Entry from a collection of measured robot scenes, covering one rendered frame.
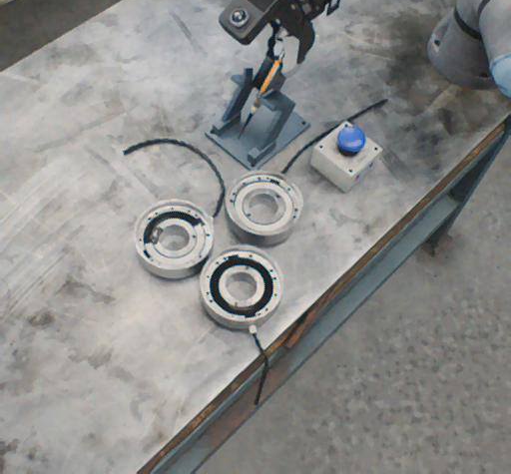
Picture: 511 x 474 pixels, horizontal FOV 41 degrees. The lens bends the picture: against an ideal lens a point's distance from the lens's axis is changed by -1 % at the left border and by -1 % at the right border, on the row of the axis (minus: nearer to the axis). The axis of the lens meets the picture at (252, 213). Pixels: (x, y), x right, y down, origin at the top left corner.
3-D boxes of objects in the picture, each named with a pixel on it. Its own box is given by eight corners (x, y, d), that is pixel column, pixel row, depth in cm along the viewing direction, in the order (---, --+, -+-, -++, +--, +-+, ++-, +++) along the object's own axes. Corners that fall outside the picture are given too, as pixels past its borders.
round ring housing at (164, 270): (163, 297, 88) (162, 284, 84) (121, 238, 92) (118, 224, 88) (229, 256, 92) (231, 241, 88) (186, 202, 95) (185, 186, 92)
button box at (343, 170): (345, 194, 98) (352, 176, 94) (309, 165, 100) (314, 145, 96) (380, 163, 101) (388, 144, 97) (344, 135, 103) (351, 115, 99)
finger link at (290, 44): (324, 70, 95) (329, 16, 88) (296, 92, 93) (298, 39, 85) (307, 59, 97) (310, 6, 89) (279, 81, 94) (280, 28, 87)
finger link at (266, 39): (292, 49, 97) (306, 3, 89) (264, 70, 95) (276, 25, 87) (277, 36, 98) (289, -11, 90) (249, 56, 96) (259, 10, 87)
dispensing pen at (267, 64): (223, 134, 98) (276, 31, 90) (239, 131, 102) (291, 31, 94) (234, 142, 97) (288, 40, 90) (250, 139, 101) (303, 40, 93)
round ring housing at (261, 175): (283, 260, 92) (286, 245, 88) (213, 233, 93) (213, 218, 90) (309, 200, 97) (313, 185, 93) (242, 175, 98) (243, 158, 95)
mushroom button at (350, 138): (347, 172, 97) (354, 152, 93) (326, 155, 98) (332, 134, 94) (365, 157, 99) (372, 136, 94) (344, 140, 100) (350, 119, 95)
